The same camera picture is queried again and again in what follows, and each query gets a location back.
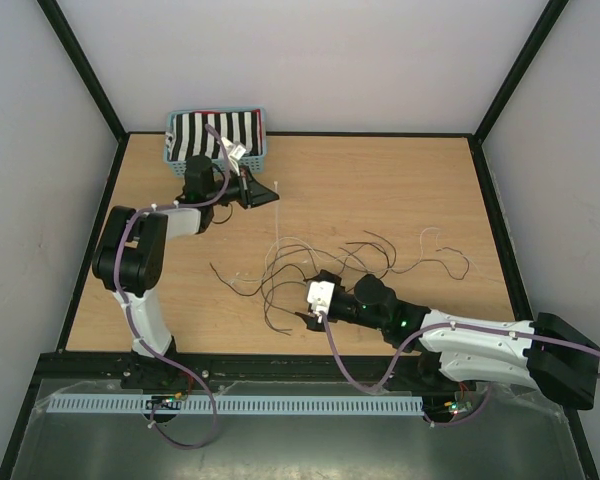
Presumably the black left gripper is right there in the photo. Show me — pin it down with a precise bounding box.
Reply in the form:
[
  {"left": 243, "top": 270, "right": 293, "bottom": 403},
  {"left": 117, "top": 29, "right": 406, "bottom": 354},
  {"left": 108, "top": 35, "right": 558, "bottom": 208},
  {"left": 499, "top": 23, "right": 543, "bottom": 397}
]
[{"left": 207, "top": 164, "right": 280, "bottom": 209}]

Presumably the white zip tie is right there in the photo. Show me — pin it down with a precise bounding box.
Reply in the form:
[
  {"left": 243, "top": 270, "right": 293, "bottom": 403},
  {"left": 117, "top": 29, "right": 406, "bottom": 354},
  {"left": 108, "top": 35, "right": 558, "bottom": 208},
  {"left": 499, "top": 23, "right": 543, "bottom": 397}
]
[{"left": 273, "top": 180, "right": 280, "bottom": 255}]

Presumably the dark brown wire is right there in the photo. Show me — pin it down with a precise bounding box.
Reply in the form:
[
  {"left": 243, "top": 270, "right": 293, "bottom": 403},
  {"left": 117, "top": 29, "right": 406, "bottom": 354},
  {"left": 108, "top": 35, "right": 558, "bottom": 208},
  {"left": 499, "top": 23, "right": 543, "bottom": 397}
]
[{"left": 208, "top": 259, "right": 311, "bottom": 301}]

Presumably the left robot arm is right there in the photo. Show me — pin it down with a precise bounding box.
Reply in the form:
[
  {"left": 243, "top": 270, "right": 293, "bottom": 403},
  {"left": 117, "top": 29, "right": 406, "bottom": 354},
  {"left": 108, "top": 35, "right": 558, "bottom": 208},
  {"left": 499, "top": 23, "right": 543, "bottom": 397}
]
[{"left": 92, "top": 155, "right": 279, "bottom": 388}]

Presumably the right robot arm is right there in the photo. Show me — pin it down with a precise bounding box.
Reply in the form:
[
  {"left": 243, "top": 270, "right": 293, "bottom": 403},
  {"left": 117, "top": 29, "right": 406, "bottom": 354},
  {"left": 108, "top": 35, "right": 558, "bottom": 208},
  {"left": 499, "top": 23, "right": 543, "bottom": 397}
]
[{"left": 300, "top": 270, "right": 600, "bottom": 410}]

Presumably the light blue plastic basket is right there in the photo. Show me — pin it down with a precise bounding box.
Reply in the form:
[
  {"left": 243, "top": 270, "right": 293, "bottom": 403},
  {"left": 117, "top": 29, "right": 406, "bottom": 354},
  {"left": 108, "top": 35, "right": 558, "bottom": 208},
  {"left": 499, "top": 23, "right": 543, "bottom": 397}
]
[{"left": 165, "top": 106, "right": 269, "bottom": 180}]

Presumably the black white striped cloth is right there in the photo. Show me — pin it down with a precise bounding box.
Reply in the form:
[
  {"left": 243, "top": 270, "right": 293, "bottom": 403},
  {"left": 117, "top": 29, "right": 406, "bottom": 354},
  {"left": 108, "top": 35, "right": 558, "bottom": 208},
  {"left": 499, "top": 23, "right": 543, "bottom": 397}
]
[{"left": 165, "top": 111, "right": 261, "bottom": 162}]

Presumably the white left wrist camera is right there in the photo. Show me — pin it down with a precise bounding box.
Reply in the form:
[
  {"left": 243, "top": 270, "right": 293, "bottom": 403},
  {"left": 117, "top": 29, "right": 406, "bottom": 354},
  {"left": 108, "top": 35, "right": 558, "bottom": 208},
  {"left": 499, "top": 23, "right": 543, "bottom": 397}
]
[{"left": 221, "top": 137, "right": 246, "bottom": 174}]

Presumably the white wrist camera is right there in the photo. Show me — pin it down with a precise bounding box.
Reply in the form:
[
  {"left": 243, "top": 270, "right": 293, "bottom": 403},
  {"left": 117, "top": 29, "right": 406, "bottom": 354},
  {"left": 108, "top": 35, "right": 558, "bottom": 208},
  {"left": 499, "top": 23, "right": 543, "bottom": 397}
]
[
  {"left": 221, "top": 137, "right": 246, "bottom": 174},
  {"left": 307, "top": 281, "right": 336, "bottom": 315}
]

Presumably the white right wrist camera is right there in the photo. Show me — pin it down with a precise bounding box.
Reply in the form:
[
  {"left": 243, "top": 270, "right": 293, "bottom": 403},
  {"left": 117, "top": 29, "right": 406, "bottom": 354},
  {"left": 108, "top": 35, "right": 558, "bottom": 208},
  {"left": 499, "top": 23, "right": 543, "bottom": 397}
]
[{"left": 307, "top": 281, "right": 336, "bottom": 315}]

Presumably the black aluminium frame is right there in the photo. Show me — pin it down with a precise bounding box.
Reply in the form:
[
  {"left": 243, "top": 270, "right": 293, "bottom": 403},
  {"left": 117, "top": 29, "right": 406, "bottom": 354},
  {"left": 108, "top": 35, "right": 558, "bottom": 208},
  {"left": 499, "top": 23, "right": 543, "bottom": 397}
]
[{"left": 0, "top": 0, "right": 600, "bottom": 480}]

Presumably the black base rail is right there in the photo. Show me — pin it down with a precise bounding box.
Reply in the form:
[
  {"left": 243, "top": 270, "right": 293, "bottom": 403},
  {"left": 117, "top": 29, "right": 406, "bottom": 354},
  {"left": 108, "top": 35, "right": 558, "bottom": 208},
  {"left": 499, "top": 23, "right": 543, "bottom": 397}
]
[{"left": 34, "top": 351, "right": 565, "bottom": 393}]

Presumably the light blue slotted cable duct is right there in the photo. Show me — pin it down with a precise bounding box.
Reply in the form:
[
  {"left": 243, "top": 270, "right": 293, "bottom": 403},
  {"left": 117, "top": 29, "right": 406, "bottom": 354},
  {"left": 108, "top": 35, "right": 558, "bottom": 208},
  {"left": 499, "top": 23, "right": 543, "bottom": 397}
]
[{"left": 46, "top": 394, "right": 422, "bottom": 416}]

